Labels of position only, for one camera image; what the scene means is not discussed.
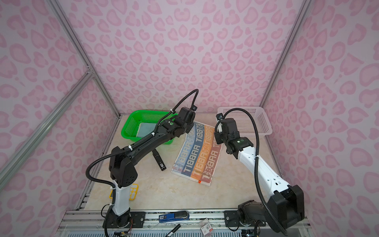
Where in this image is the white blue lettered towel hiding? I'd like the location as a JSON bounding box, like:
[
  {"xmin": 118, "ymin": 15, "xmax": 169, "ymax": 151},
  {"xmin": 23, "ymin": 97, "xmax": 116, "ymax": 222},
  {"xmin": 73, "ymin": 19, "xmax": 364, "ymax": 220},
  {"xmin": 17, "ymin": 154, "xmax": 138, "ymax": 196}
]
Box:
[{"xmin": 171, "ymin": 121, "xmax": 222, "ymax": 186}]

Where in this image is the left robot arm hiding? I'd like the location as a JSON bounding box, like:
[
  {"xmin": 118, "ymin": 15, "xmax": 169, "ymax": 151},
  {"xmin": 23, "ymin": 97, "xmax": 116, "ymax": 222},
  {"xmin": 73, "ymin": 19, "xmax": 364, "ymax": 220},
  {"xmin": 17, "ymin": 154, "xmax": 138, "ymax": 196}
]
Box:
[{"xmin": 103, "ymin": 112, "xmax": 195, "ymax": 230}]

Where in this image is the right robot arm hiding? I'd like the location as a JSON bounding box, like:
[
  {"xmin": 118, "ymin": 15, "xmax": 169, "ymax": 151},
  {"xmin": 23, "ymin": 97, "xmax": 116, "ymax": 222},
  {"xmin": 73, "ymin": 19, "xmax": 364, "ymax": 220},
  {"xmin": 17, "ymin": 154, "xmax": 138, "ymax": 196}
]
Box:
[{"xmin": 214, "ymin": 132, "xmax": 305, "ymax": 236}]

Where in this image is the white plastic basket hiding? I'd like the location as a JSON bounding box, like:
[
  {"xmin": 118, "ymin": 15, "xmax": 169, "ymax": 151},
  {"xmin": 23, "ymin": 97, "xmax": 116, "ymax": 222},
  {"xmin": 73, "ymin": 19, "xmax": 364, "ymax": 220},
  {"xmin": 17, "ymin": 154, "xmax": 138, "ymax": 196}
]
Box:
[{"xmin": 226, "ymin": 106, "xmax": 272, "ymax": 137}]

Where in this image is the black marker device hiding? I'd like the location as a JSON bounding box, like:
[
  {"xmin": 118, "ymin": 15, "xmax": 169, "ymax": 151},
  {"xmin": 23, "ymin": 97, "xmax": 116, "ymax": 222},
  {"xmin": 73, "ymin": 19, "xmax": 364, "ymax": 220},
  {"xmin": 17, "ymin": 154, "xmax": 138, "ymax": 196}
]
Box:
[{"xmin": 152, "ymin": 149, "xmax": 166, "ymax": 171}]

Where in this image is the green plastic basket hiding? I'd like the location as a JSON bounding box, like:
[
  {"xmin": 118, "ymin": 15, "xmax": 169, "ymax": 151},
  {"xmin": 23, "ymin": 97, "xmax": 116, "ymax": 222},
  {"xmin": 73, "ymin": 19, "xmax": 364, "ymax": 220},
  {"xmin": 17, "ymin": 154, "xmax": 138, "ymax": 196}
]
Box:
[{"xmin": 121, "ymin": 110, "xmax": 168, "ymax": 142}]

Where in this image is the yellow calculator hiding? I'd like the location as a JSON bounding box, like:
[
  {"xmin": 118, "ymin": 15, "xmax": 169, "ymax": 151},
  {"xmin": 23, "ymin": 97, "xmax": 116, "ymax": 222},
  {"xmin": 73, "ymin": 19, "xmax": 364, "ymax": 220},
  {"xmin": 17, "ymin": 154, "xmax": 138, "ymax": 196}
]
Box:
[{"xmin": 116, "ymin": 183, "xmax": 139, "ymax": 200}]

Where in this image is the blue stapler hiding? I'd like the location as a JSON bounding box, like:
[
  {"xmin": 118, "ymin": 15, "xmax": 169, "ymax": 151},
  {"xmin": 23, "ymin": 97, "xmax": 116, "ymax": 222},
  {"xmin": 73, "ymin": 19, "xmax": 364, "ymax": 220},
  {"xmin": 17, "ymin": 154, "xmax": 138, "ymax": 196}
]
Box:
[{"xmin": 159, "ymin": 210, "xmax": 190, "ymax": 223}]

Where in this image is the small plastic bag red label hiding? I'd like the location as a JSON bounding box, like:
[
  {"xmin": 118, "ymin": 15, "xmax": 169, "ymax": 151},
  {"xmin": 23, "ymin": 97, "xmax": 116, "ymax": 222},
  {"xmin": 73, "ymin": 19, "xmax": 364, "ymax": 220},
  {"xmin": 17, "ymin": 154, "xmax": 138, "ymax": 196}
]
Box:
[{"xmin": 199, "ymin": 218, "xmax": 213, "ymax": 237}]

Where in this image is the black pen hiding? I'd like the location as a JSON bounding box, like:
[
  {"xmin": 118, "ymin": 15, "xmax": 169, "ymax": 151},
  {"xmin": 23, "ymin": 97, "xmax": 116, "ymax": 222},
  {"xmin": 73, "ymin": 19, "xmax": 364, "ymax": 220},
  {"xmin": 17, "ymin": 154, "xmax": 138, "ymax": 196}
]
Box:
[{"xmin": 165, "ymin": 224, "xmax": 181, "ymax": 237}]

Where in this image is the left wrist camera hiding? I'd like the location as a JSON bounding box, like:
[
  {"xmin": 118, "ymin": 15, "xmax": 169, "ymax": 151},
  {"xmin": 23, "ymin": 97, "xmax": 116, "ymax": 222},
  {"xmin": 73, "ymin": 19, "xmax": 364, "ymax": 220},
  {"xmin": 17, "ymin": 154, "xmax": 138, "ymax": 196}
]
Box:
[{"xmin": 178, "ymin": 107, "xmax": 195, "ymax": 123}]

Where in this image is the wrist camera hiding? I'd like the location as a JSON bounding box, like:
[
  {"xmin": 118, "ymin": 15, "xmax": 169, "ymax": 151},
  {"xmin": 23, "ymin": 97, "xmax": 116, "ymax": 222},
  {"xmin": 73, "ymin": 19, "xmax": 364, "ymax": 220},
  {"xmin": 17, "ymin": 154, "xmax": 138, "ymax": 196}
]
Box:
[
  {"xmin": 178, "ymin": 107, "xmax": 195, "ymax": 123},
  {"xmin": 214, "ymin": 113, "xmax": 238, "ymax": 141}
]

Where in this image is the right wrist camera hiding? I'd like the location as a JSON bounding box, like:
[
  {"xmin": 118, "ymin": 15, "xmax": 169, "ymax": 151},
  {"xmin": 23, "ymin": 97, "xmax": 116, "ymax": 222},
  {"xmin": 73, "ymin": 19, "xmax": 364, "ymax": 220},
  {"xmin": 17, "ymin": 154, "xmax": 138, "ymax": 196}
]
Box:
[{"xmin": 214, "ymin": 113, "xmax": 238, "ymax": 141}]

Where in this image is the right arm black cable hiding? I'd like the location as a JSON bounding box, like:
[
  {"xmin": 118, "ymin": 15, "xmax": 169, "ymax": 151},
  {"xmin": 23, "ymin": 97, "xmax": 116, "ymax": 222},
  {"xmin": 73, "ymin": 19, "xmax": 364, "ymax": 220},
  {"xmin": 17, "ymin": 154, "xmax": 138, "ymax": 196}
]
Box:
[{"xmin": 217, "ymin": 108, "xmax": 288, "ymax": 237}]

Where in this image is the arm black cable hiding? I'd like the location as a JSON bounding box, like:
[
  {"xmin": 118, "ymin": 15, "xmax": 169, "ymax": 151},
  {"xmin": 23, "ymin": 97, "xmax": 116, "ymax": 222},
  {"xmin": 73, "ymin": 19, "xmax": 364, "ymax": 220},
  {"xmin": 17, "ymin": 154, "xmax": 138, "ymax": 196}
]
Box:
[
  {"xmin": 85, "ymin": 88, "xmax": 199, "ymax": 237},
  {"xmin": 217, "ymin": 108, "xmax": 288, "ymax": 237}
]

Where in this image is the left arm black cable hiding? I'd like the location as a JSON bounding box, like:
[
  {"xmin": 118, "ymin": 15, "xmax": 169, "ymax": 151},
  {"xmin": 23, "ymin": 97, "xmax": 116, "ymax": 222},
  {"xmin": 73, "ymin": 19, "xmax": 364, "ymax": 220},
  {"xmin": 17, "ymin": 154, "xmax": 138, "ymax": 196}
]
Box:
[{"xmin": 85, "ymin": 88, "xmax": 199, "ymax": 237}]

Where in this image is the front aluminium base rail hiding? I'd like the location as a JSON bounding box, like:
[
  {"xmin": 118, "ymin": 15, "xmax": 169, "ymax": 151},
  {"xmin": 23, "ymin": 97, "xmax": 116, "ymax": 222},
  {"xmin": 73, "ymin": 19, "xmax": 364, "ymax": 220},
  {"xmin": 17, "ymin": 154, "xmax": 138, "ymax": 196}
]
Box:
[{"xmin": 54, "ymin": 207, "xmax": 311, "ymax": 237}]

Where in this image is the aluminium frame rail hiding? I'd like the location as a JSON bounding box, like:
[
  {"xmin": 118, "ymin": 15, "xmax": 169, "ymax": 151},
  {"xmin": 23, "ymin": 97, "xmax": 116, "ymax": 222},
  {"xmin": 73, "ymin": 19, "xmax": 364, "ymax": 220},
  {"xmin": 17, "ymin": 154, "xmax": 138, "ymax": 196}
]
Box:
[{"xmin": 1, "ymin": 1, "xmax": 120, "ymax": 190}]

